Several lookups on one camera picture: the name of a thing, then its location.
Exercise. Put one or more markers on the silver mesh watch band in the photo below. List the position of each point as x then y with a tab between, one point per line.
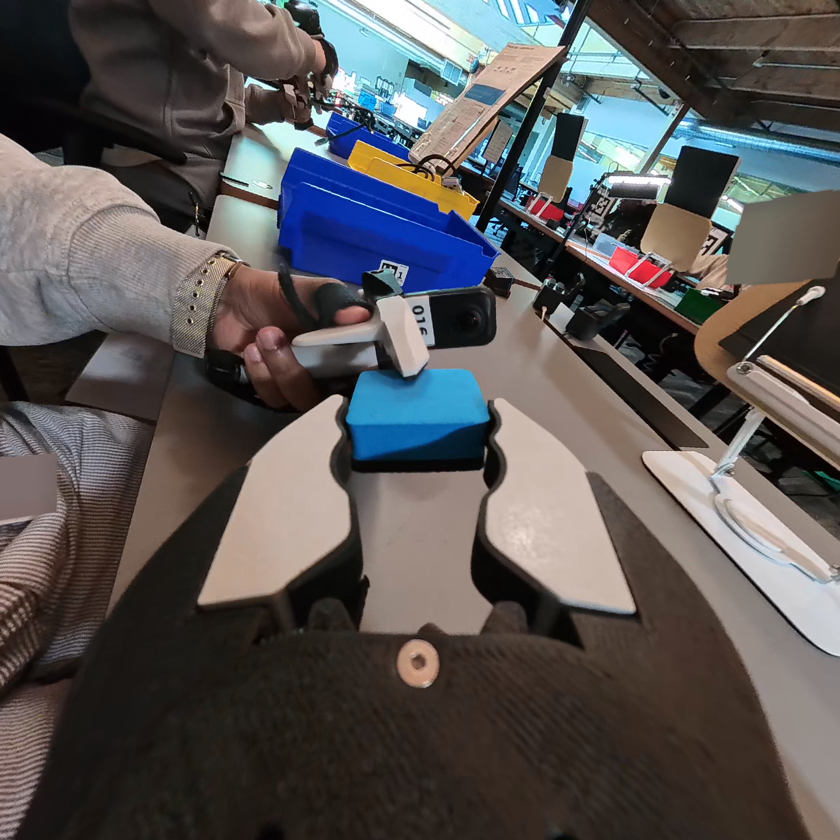
203	302

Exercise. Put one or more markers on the blue and black eraser block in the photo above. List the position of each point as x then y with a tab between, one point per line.
413	420

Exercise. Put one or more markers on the black board with cardboard backing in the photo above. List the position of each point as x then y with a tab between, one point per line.
564	151
794	341
702	184

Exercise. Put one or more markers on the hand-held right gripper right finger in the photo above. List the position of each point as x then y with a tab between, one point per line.
551	525

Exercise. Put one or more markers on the green plastic bin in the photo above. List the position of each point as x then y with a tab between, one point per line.
699	305

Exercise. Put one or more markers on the person's clothed body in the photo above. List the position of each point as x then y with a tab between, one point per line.
59	590

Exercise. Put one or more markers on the plain blue plastic bin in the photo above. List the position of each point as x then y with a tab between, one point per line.
354	138

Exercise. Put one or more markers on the long wooden table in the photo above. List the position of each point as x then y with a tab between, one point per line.
590	262

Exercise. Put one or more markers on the red plastic bin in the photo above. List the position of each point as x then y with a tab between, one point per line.
544	208
640	269

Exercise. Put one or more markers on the black board on white stand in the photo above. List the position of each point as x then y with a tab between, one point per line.
722	505

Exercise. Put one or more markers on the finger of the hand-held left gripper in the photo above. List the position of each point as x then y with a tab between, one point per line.
407	334

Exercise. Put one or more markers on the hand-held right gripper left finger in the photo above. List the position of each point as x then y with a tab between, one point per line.
289	518

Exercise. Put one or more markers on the small black adapter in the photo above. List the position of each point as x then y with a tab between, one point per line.
502	281

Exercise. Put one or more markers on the black battery charger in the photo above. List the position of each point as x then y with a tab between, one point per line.
554	295
594	321

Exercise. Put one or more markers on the yellow plastic bin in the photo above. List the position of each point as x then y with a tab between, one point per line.
394	174

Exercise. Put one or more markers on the black metal pole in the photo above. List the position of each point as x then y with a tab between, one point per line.
531	111

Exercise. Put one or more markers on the person's left hand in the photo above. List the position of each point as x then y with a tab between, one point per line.
256	308

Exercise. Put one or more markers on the printed cardboard sign board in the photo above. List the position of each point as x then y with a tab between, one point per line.
485	98

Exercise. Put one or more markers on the black desk lamp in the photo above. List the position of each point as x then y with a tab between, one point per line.
633	187

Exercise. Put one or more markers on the blue plastic bin with tag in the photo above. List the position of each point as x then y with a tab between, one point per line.
354	223

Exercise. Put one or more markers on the person's left forearm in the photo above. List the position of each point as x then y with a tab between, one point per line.
85	262

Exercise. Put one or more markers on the black office chair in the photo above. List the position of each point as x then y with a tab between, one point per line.
98	131

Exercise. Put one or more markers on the grey desk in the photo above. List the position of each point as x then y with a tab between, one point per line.
420	525

